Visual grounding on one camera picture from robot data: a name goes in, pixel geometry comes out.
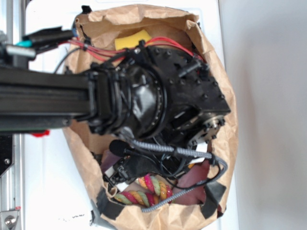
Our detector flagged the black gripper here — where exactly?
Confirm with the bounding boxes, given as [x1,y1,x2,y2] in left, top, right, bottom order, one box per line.
[103,153,205,191]

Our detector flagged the multicolored twisted rope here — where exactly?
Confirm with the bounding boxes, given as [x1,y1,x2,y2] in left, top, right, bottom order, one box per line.
[113,174,174,207]

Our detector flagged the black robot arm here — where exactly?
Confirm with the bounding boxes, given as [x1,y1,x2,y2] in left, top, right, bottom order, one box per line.
[0,28,231,189]

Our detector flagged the black foam microphone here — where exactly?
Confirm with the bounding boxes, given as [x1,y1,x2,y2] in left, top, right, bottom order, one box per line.
[109,139,133,157]

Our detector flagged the pink plush toy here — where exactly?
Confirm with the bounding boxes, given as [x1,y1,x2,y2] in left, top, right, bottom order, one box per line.
[173,160,211,205]

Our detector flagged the yellow sponge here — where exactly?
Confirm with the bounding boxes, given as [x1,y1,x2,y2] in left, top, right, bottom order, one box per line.
[114,30,152,51]

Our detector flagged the brown paper bag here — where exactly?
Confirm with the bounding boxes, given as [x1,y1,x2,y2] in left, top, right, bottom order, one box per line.
[63,4,238,230]

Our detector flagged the grey braided cable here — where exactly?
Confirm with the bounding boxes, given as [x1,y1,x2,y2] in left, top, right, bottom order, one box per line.
[129,139,227,213]

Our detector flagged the red wires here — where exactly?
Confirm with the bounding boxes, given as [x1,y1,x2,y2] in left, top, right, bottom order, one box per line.
[57,36,204,63]

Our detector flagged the black mounting bracket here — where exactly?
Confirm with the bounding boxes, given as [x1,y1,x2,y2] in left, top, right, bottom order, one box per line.
[0,135,13,176]

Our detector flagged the aluminium frame rail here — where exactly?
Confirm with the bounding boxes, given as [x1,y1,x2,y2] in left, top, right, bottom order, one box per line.
[0,0,26,230]

